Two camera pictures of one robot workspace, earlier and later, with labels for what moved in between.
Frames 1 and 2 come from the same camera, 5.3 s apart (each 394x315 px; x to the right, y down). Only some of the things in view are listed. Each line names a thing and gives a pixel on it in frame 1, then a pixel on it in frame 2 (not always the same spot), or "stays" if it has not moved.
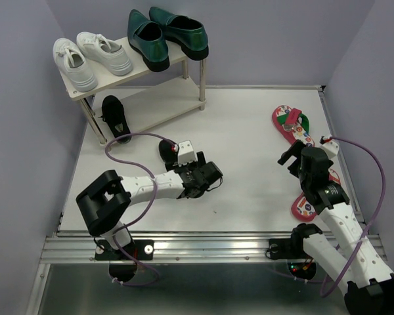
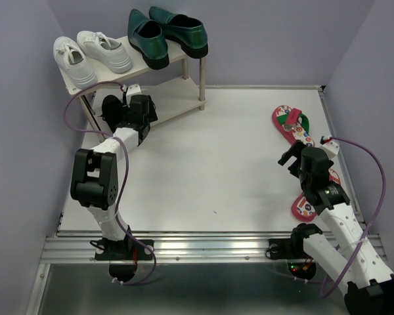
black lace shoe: (167, 154) → (152, 113)
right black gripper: (295, 149) stays
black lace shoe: (113, 115) stays
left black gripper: (200, 161) → (126, 119)
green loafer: (187, 34) stays
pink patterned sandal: (294, 125) stays
